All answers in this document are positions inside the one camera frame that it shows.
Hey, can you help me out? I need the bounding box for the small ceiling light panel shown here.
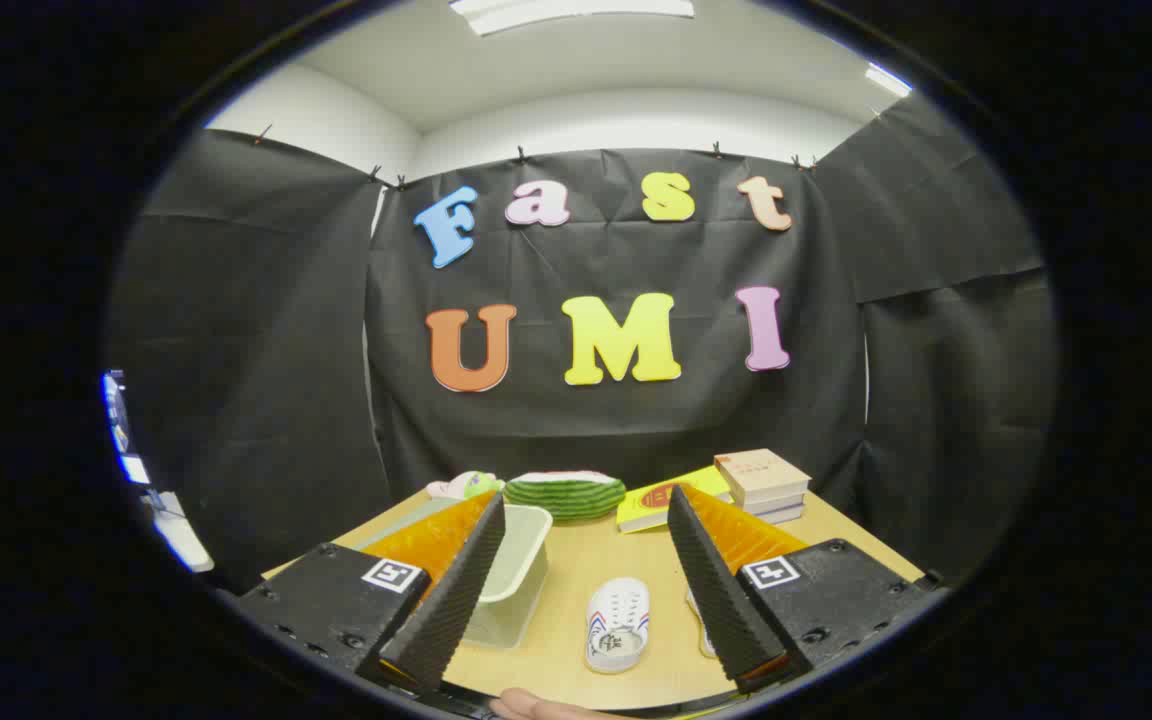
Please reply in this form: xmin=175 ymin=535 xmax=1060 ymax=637
xmin=864 ymin=62 xmax=914 ymax=99

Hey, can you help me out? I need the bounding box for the watermelon slice plush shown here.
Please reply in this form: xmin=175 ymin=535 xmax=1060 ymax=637
xmin=503 ymin=470 xmax=627 ymax=522

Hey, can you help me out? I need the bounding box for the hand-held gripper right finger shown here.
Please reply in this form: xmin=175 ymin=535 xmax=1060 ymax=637
xmin=666 ymin=483 xmax=942 ymax=693

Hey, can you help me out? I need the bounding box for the black backdrop cloth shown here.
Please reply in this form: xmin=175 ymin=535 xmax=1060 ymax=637
xmin=106 ymin=95 xmax=1057 ymax=591

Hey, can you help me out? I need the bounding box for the cream fabric storage box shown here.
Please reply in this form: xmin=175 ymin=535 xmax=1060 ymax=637
xmin=366 ymin=497 xmax=554 ymax=649

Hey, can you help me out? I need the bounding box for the pink plush toy green hat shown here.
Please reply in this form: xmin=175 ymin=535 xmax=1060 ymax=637
xmin=426 ymin=471 xmax=505 ymax=501

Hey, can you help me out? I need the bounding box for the white angular object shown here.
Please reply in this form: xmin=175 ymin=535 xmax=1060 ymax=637
xmin=141 ymin=490 xmax=215 ymax=573

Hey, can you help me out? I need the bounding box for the white striped canvas shoe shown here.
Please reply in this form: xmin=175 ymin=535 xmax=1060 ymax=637
xmin=585 ymin=577 xmax=651 ymax=674
xmin=686 ymin=588 xmax=719 ymax=659

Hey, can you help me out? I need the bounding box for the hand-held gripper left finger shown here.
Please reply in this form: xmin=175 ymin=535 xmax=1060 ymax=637
xmin=236 ymin=490 xmax=507 ymax=693

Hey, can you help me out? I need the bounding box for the yellow book red circle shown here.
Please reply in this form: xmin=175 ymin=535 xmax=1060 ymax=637
xmin=617 ymin=466 xmax=734 ymax=534

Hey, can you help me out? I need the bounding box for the long ceiling light panel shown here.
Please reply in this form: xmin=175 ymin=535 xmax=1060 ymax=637
xmin=449 ymin=0 xmax=697 ymax=37

